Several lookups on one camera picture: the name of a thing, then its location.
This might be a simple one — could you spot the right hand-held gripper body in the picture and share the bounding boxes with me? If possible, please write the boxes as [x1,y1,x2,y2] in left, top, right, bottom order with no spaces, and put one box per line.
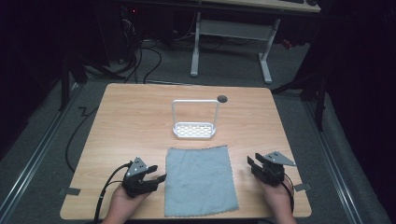
[251,150,297,188]

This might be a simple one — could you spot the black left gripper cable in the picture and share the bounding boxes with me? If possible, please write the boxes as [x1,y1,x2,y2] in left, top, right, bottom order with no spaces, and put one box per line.
[92,161,134,224]

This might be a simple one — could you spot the white towel rack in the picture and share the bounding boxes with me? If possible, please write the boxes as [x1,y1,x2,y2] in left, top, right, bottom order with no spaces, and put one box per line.
[171,99,221,140]

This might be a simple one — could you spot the black metal stand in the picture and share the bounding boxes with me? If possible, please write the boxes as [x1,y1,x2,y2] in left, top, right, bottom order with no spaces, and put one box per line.
[271,71,328,133]
[57,52,125,112]

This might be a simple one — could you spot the metal floor rail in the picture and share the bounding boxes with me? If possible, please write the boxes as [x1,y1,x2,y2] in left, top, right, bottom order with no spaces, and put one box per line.
[0,83,82,218]
[303,101,365,224]

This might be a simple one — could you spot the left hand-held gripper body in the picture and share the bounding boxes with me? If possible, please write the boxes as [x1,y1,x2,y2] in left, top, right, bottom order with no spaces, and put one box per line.
[120,156,157,199]

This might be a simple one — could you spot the grey-blue cloth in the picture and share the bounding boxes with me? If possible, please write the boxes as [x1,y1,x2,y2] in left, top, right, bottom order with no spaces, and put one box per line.
[163,145,240,218]

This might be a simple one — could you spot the black floor cable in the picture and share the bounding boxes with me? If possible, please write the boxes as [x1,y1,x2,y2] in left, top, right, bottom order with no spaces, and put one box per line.
[64,105,100,174]

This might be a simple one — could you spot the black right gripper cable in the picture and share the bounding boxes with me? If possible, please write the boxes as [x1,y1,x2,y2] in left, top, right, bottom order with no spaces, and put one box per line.
[281,173,295,214]

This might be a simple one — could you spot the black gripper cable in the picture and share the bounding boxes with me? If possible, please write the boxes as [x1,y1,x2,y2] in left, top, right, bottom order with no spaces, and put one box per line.
[281,173,295,214]
[92,161,134,224]

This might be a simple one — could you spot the white-legged desk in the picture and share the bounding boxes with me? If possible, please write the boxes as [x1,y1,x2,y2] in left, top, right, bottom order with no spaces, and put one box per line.
[174,0,322,85]

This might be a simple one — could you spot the bundle of black cables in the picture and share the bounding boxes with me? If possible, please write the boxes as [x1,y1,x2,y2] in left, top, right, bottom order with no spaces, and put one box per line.
[118,18,163,84]

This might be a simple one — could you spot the person's left hand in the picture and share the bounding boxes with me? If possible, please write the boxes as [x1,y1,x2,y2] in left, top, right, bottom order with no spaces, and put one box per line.
[102,183,151,224]

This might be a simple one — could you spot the grey tape piece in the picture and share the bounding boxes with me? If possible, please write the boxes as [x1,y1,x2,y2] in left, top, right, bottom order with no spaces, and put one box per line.
[293,182,312,192]
[59,187,82,197]

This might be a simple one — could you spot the person's right hand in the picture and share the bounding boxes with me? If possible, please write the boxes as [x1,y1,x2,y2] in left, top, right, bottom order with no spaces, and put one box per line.
[258,177,297,224]

